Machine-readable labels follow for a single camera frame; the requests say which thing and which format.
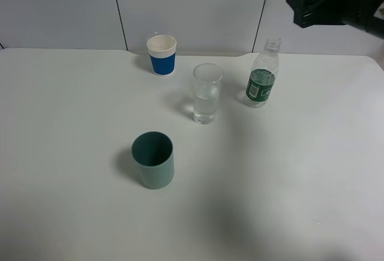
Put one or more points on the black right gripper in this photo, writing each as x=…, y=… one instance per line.
x=359, y=14

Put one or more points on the clear bottle with green label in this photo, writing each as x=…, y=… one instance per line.
x=263, y=75

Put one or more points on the blue and white paper cup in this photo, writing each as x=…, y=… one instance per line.
x=162, y=52

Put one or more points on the teal green plastic cup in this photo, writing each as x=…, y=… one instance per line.
x=153, y=153

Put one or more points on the tall clear drinking glass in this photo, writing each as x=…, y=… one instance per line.
x=207, y=85

